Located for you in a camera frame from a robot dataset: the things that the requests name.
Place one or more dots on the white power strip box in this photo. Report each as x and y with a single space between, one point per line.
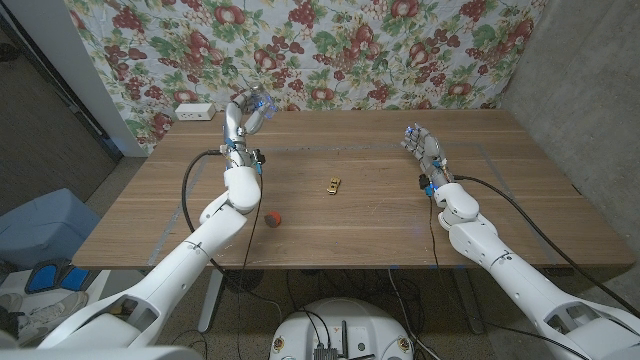
195 111

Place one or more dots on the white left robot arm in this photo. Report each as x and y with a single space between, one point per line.
200 250

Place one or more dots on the black and blue foot pedal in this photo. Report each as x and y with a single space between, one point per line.
42 277

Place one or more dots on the yellow toy car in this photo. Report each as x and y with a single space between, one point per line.
333 185

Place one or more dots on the white table leg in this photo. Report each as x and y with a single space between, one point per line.
210 305

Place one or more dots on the grey table leg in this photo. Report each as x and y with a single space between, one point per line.
470 305

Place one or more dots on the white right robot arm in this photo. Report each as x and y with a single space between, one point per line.
500 250

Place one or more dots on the blue grey storage bin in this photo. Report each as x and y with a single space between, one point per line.
45 225

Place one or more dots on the fruit print backdrop cloth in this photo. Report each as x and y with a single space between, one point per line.
320 55

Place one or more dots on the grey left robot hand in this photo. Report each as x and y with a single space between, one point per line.
234 125

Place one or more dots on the round black floor fan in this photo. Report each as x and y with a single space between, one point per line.
247 281

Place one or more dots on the white sneaker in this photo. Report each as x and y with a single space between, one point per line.
9 302
50 312

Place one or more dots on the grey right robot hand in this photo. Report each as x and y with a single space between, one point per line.
429 150

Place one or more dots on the orange and grey ball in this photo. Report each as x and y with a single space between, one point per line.
273 219

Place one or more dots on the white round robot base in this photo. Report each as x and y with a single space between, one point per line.
305 330

